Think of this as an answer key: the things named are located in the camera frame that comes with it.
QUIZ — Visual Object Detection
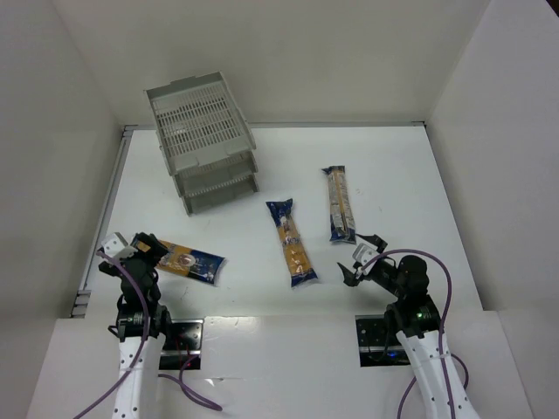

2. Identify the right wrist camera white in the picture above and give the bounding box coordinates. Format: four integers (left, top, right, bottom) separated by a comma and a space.
352, 243, 377, 271

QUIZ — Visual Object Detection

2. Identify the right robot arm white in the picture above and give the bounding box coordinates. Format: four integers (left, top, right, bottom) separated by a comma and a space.
340, 235, 480, 418

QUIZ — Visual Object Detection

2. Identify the grey three-tier tray shelf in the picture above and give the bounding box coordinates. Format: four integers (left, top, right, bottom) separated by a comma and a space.
145, 72, 259, 216

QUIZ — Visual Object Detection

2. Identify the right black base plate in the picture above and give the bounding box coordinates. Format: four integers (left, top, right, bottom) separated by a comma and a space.
355, 315, 410, 367

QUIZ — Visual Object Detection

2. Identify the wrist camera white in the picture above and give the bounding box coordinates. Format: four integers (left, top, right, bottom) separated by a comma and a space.
101, 232, 137, 261
352, 243, 377, 271

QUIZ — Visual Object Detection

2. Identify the pasta bag blue-yellow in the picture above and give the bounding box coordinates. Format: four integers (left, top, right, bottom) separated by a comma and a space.
321, 166, 356, 244
157, 240, 225, 285
266, 198, 318, 287

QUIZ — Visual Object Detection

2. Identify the purple cable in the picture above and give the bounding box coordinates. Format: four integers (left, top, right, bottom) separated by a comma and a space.
357, 248, 470, 419
72, 249, 223, 419

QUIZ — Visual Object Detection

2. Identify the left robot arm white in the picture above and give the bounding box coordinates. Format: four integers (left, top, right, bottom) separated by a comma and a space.
99, 232, 171, 418

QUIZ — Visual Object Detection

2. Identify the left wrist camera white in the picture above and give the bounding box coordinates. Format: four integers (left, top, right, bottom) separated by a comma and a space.
101, 232, 137, 261

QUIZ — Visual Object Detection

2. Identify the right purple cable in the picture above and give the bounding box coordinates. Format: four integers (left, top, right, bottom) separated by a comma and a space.
357, 248, 470, 419

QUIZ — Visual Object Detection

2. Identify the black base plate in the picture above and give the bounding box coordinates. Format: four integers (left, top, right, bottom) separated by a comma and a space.
159, 319, 204, 372
355, 315, 410, 367

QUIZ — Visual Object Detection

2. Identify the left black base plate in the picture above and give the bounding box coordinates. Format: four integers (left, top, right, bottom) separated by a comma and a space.
159, 319, 204, 372

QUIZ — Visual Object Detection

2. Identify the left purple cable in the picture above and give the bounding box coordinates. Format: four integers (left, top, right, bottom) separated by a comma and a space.
72, 249, 223, 419

